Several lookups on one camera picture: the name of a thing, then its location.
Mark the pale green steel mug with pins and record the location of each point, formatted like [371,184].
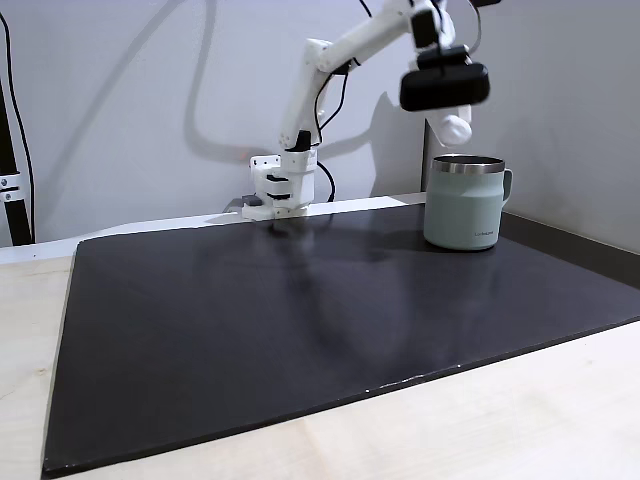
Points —
[465,205]

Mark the black oval camera box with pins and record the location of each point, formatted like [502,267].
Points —
[445,87]

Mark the black table mat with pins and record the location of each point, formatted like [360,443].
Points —
[320,310]

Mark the white stand bracket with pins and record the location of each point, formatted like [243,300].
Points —
[10,187]

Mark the white gauze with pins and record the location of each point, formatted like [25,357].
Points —
[455,131]

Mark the black stand pole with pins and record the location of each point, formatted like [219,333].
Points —
[12,165]

